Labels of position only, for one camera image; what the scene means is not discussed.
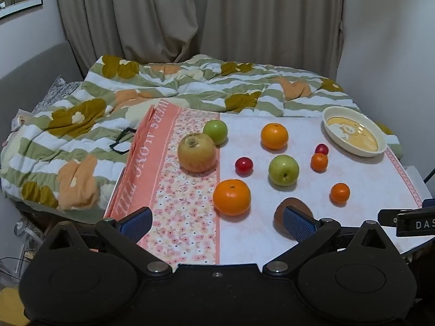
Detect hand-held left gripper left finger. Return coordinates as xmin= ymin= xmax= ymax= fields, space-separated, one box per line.
xmin=41 ymin=206 xmax=173 ymax=276

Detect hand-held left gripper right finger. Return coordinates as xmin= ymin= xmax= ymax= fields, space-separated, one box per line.
xmin=262 ymin=205 xmax=395 ymax=276

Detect brown kiwi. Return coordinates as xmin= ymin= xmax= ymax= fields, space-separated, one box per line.
xmin=274 ymin=197 xmax=313 ymax=238

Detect small mandarin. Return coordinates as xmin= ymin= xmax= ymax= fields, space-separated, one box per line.
xmin=330 ymin=183 xmax=351 ymax=205
xmin=310 ymin=153 xmax=329 ymax=172

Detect large green apple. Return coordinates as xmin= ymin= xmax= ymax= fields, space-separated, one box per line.
xmin=268 ymin=154 xmax=300 ymax=187

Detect large orange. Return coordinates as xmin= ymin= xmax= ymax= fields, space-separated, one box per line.
xmin=213 ymin=179 xmax=251 ymax=216

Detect round red cherry tomato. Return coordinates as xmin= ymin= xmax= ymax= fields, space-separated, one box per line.
xmin=235 ymin=157 xmax=254 ymax=175

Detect cream oval bowl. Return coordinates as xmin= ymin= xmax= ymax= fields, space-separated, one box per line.
xmin=322 ymin=106 xmax=387 ymax=157

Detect yellow pomegranate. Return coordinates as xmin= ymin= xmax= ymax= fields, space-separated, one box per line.
xmin=177 ymin=132 xmax=217 ymax=174

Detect pink floral tablecloth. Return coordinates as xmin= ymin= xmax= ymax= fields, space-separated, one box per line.
xmin=104 ymin=99 xmax=424 ymax=266

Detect black eyeglasses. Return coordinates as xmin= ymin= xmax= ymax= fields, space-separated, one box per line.
xmin=109 ymin=127 xmax=137 ymax=154

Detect medium orange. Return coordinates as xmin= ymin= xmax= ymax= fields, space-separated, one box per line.
xmin=260 ymin=123 xmax=289 ymax=151

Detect glass jar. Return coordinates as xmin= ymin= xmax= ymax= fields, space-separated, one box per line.
xmin=14 ymin=217 xmax=45 ymax=249

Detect green orange floral blanket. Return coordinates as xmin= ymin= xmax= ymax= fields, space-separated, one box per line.
xmin=0 ymin=54 xmax=403 ymax=223

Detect small green apple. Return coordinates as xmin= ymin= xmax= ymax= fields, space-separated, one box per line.
xmin=203 ymin=120 xmax=228 ymax=145

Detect yellow cloth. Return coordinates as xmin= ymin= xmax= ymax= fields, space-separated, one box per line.
xmin=0 ymin=287 xmax=30 ymax=326

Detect grey patterned pillow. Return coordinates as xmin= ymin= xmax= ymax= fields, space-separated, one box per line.
xmin=32 ymin=75 xmax=84 ymax=114

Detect small white box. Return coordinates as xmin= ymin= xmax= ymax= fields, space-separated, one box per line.
xmin=12 ymin=109 xmax=35 ymax=131

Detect grey padded headboard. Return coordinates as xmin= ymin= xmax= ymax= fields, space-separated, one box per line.
xmin=0 ymin=40 xmax=84 ymax=136

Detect beige curtain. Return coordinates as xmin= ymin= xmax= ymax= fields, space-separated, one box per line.
xmin=54 ymin=0 xmax=345 ymax=82

